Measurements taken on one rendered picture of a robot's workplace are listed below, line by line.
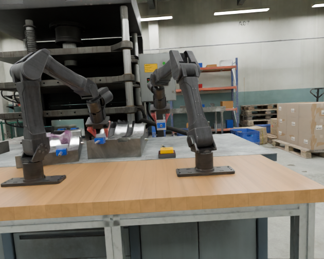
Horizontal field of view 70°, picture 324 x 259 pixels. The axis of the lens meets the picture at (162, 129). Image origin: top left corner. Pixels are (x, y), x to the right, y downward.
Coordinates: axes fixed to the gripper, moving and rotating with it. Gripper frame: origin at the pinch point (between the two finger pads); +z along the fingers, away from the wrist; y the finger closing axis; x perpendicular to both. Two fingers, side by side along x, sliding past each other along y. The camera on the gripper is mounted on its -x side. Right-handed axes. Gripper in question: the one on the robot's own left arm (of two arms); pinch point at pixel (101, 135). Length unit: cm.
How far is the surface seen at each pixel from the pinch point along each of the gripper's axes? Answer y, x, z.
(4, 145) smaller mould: 67, -20, 20
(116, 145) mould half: -7.4, 3.9, 3.4
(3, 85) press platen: 99, -86, 8
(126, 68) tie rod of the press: -4, -84, -2
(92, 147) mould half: 4.3, 4.0, 3.6
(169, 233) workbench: -31, 27, 43
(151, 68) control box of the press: -23, -96, 3
